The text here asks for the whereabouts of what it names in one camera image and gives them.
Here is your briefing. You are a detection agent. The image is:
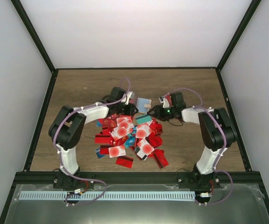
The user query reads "red card bottom right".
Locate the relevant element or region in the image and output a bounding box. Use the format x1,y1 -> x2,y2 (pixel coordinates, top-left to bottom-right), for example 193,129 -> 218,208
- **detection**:
148,149 -> 169,169

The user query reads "white red circle card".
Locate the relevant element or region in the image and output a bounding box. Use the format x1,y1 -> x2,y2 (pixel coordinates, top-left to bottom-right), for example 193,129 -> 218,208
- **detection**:
136,124 -> 152,139

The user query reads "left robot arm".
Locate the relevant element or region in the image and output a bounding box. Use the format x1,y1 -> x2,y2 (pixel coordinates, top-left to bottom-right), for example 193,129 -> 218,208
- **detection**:
48,87 -> 138,189

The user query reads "red card bottom centre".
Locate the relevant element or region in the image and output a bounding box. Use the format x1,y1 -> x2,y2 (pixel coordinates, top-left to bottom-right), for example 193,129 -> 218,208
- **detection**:
116,156 -> 134,168

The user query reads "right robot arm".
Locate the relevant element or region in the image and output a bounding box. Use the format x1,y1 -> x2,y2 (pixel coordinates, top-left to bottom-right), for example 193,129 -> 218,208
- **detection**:
147,91 -> 237,188

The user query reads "beige leather card holder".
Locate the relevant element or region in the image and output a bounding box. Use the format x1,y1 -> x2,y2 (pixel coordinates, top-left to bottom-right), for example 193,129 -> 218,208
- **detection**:
130,97 -> 152,114

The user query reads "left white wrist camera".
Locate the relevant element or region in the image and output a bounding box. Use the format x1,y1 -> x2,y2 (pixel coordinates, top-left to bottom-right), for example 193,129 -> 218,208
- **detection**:
125,91 -> 135,105

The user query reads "light blue cable duct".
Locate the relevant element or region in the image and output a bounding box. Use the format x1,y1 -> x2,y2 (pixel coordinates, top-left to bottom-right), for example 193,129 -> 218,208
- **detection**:
19,191 -> 195,201

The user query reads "black front frame rail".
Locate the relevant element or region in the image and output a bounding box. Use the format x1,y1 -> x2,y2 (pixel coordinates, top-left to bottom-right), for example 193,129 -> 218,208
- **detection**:
14,171 -> 261,187

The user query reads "white pink gradient card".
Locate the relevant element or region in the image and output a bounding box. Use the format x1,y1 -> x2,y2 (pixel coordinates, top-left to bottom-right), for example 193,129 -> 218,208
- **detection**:
110,121 -> 134,141

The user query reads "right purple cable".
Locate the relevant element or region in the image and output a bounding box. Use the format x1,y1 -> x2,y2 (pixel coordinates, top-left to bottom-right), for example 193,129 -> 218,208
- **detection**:
163,88 -> 234,206

